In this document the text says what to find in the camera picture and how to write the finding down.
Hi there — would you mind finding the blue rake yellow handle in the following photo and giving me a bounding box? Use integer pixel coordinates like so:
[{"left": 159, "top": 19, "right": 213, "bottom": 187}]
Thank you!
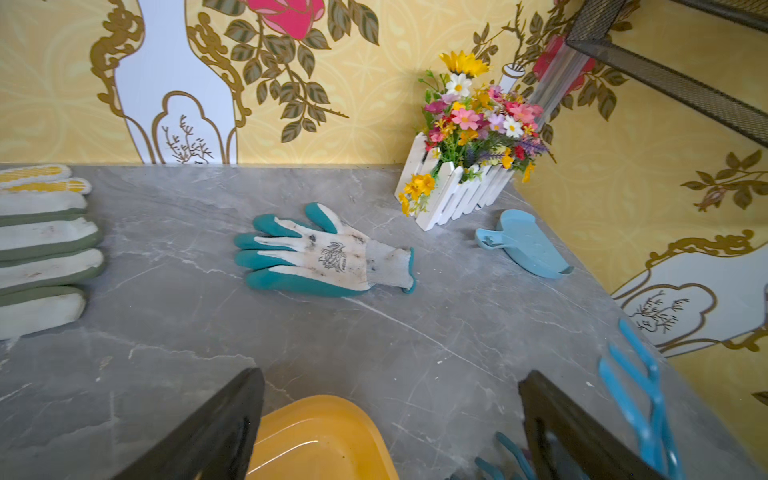
[
  {"left": 598, "top": 317, "right": 686, "bottom": 480},
  {"left": 444, "top": 431, "right": 538, "bottom": 480}
]

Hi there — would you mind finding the white grey leather work glove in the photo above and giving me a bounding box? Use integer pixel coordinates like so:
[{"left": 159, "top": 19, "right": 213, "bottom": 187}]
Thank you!
[{"left": 1, "top": 164, "right": 105, "bottom": 341}]

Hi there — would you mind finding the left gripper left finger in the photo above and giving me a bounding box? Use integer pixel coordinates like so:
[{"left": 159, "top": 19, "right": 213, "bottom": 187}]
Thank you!
[{"left": 115, "top": 368, "right": 265, "bottom": 479}]

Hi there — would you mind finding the black wire mesh basket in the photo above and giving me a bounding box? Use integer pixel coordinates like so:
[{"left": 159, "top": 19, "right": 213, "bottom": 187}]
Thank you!
[{"left": 565, "top": 0, "right": 768, "bottom": 148}]

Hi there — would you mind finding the light blue dustpan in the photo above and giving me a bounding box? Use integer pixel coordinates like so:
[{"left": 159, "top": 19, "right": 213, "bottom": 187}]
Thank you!
[{"left": 475, "top": 209, "right": 574, "bottom": 279}]

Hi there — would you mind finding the yellow plastic storage box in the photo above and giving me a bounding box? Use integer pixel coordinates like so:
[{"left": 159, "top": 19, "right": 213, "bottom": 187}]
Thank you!
[{"left": 246, "top": 395, "right": 398, "bottom": 479}]

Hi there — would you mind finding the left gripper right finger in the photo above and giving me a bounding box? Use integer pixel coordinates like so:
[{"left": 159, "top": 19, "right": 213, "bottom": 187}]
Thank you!
[{"left": 518, "top": 370, "right": 662, "bottom": 479}]

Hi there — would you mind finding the white fence flower planter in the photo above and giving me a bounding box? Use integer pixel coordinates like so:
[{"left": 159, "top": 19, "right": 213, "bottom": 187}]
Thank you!
[{"left": 395, "top": 52, "right": 549, "bottom": 231}]

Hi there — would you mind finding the teal white garden glove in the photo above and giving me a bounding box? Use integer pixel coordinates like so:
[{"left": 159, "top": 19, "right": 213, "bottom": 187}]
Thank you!
[{"left": 234, "top": 203, "right": 416, "bottom": 297}]

